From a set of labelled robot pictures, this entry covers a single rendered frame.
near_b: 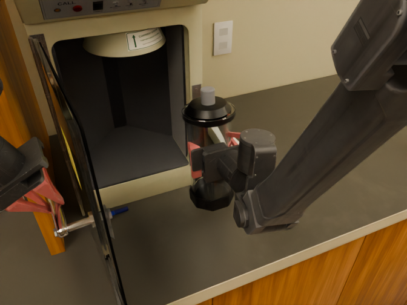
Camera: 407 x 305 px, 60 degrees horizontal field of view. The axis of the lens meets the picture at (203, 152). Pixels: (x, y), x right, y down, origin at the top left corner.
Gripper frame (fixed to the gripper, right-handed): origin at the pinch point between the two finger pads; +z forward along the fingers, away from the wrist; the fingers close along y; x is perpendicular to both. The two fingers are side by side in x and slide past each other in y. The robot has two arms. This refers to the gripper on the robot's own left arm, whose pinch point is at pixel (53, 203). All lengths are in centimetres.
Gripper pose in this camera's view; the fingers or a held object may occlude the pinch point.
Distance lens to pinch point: 58.8
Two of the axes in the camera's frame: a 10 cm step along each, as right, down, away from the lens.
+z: 3.7, 5.9, 7.1
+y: -8.0, 5.9, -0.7
